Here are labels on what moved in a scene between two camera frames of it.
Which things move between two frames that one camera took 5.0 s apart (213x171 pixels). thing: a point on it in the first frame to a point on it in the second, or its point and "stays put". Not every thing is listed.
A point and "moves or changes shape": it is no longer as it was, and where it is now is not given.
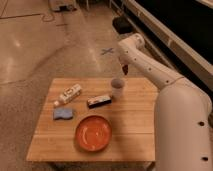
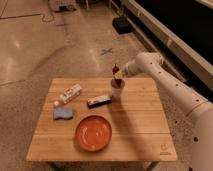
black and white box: x=98 y=101 stays put
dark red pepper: x=125 y=68 moves or changes shape
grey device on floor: x=63 y=5 stays put
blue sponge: x=63 y=113 stays put
